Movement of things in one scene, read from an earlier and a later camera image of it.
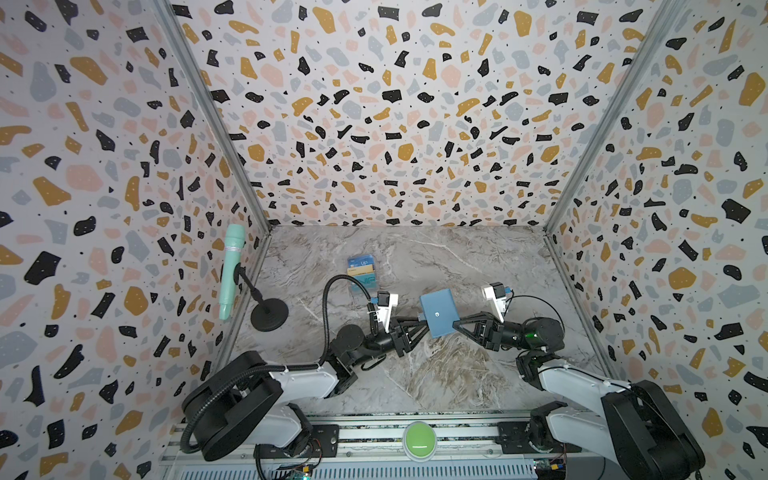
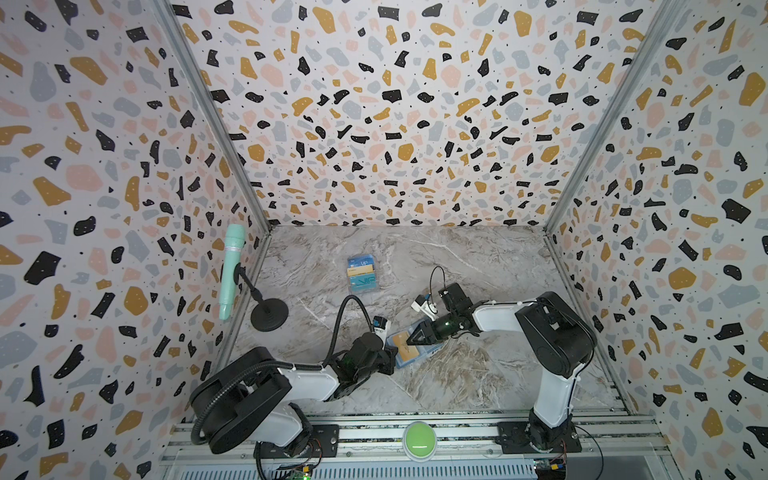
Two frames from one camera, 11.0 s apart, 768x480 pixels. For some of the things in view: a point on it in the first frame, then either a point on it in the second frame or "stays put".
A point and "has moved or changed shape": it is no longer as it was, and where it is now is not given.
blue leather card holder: x=440 y=312 has moved or changed shape
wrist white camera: x=496 y=295 → x=420 y=304
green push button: x=419 y=441 stays put
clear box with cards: x=363 y=268 stays put
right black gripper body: x=488 y=330 → x=433 y=327
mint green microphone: x=234 y=249 stays put
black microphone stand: x=270 y=313 stays put
